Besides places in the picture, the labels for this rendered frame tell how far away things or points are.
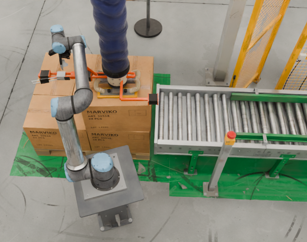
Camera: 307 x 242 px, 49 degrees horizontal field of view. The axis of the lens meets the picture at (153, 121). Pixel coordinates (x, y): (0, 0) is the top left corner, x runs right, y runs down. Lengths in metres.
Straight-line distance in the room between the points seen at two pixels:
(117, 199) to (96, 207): 0.17
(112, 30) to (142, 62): 1.37
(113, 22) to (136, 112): 0.88
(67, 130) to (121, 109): 0.81
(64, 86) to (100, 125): 0.71
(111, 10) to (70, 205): 1.99
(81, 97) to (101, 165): 0.59
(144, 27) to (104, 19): 2.62
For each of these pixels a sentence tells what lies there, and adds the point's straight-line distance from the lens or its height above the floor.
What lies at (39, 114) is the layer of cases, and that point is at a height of 0.54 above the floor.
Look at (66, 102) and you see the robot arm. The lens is 2.08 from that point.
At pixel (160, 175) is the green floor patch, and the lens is 3.56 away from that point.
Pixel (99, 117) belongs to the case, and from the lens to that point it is 3.00.
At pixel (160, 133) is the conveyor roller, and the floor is 0.55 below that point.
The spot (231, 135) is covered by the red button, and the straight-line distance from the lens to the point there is 2.64.
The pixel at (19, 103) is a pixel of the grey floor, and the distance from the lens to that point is 4.31.
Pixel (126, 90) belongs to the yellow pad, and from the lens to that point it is 2.88.
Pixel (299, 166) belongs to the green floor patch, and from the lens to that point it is 3.95.
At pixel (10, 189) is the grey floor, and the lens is 3.75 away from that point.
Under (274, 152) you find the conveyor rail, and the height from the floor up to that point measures 0.52.
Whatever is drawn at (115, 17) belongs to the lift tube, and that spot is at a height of 1.76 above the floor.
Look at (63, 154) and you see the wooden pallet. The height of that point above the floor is 0.02.
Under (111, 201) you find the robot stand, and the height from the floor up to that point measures 0.75.
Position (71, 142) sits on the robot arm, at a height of 1.31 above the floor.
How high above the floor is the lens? 3.21
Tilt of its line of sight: 55 degrees down
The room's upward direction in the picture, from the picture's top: 2 degrees clockwise
